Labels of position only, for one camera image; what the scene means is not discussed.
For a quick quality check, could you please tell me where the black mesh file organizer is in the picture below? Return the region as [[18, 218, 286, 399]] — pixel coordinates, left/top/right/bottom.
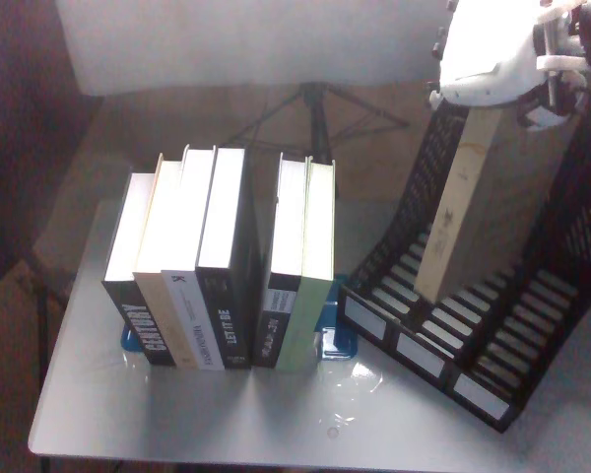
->
[[335, 68, 591, 435]]

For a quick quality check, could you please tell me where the blue metal bookend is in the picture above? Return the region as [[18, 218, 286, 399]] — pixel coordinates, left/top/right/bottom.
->
[[119, 283, 360, 364]]

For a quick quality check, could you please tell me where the light wood-look book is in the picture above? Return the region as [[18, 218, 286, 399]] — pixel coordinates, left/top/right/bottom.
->
[[413, 102, 580, 304]]

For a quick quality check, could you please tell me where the pale green book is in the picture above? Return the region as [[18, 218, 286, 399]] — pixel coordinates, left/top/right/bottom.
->
[[275, 156, 337, 373]]

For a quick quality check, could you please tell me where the black book white label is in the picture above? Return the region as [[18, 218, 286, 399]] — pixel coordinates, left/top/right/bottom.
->
[[253, 152, 311, 370]]

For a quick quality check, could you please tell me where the black Let It Be book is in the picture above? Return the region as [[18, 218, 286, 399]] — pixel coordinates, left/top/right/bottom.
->
[[195, 145, 260, 371]]

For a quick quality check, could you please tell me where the cream tan book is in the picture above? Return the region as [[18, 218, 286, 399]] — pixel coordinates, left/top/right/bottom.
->
[[131, 153, 198, 370]]

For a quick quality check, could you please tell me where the black tripod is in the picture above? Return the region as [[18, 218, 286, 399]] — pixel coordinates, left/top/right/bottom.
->
[[229, 80, 411, 199]]

